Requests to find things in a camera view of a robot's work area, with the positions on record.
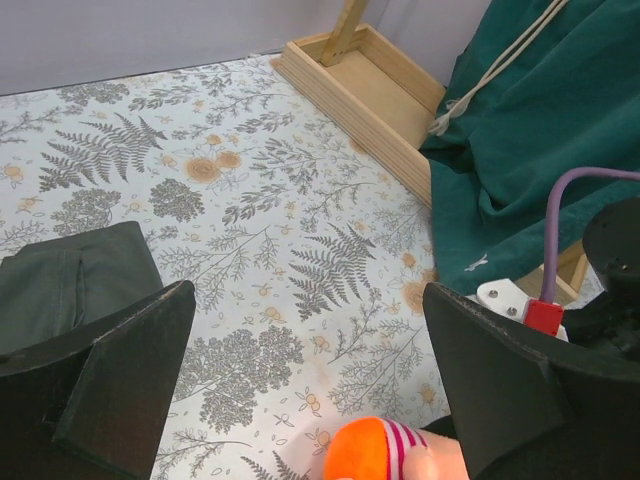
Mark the dark grey cloth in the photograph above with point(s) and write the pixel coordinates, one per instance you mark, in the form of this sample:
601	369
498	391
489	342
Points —
52	287

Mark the floral table mat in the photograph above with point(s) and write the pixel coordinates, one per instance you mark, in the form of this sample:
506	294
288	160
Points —
309	259

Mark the dark green garment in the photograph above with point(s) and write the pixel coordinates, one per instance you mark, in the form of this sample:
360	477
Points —
575	89

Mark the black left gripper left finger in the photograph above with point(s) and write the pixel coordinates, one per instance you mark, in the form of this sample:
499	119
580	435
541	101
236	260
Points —
92	403

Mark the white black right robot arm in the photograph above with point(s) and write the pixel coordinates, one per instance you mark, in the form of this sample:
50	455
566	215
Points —
609	323

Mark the small orange striped plush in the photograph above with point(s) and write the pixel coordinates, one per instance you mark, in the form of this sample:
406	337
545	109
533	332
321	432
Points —
379	448

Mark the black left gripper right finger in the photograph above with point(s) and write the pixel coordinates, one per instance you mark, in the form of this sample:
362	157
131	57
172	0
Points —
526	405

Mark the wooden clothes rack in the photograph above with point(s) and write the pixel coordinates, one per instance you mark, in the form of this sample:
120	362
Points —
386	103

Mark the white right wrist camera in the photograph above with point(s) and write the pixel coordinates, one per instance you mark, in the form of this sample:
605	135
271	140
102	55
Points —
505	298

